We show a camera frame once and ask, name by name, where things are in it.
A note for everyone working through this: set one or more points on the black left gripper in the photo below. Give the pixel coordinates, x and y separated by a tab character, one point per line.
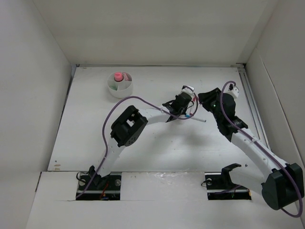
183	112

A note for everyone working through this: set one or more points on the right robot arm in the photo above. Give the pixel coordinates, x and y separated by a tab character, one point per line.
278	182

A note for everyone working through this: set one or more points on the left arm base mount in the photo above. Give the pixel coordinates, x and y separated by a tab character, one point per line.
106	188

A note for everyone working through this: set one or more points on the red capped marker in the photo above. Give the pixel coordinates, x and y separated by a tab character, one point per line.
193	108

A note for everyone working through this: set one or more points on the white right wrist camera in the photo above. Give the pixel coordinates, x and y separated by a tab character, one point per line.
234	92

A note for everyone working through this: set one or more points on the blue capped marker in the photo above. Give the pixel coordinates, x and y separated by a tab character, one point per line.
196	119

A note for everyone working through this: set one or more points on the green correction tape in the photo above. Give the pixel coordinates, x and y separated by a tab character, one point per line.
114	85

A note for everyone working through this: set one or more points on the pink correction tape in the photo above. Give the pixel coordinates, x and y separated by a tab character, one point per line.
126	77

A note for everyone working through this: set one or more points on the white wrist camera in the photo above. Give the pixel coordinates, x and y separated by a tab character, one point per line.
188	90
234	92

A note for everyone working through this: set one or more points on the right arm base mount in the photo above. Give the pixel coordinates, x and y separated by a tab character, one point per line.
219	185

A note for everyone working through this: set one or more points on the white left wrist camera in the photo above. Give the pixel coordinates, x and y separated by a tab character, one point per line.
188	90

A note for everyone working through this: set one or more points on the white round divided container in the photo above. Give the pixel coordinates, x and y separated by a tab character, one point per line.
125	88

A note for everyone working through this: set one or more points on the aluminium side rail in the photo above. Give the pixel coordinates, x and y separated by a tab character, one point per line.
259	128

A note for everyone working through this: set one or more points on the pink glue bottle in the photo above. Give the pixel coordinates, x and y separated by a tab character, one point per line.
118	77

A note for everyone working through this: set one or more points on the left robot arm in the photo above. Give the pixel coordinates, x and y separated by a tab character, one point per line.
127	128

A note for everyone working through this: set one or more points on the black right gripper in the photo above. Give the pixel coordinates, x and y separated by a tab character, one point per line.
205	98

